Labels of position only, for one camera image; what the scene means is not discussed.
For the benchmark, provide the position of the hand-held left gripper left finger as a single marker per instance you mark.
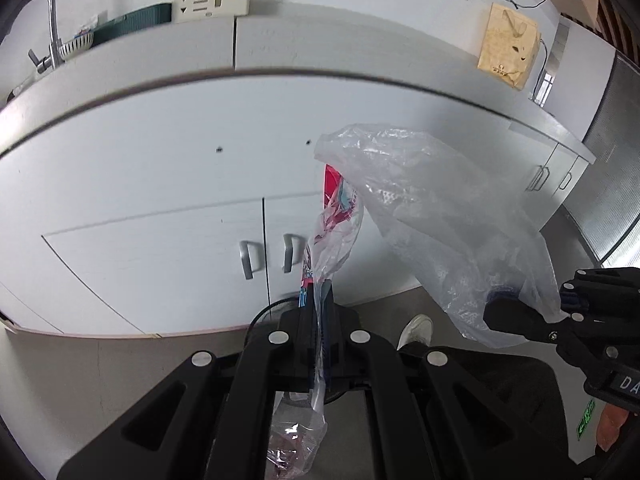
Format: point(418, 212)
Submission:
point(295, 355)

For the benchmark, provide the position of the green storage box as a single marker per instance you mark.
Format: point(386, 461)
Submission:
point(132, 22)

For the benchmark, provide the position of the white side cabinet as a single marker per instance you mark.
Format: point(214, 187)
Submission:
point(555, 185)

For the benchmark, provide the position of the brown paper bag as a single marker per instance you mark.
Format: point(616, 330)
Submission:
point(507, 45)

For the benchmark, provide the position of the white base cabinet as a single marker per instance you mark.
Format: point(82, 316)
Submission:
point(160, 260)

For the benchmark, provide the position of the white shoe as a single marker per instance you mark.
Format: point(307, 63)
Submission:
point(417, 332)

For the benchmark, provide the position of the green floor sign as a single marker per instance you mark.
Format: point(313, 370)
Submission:
point(585, 419)

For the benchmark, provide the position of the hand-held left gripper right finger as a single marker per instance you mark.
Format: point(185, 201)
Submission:
point(342, 355)

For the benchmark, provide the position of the striped white bowl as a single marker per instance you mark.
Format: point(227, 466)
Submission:
point(76, 47)

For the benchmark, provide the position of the person's right hand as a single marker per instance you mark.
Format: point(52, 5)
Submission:
point(612, 427)

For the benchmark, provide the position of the large clear plastic bag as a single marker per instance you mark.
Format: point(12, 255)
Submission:
point(331, 240)

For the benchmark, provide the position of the translucent white plastic bag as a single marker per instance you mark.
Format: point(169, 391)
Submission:
point(440, 220)

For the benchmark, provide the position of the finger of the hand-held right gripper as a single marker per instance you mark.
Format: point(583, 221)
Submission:
point(600, 282)
point(520, 317)

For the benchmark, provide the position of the steel faucet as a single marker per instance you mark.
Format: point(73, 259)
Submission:
point(52, 25)

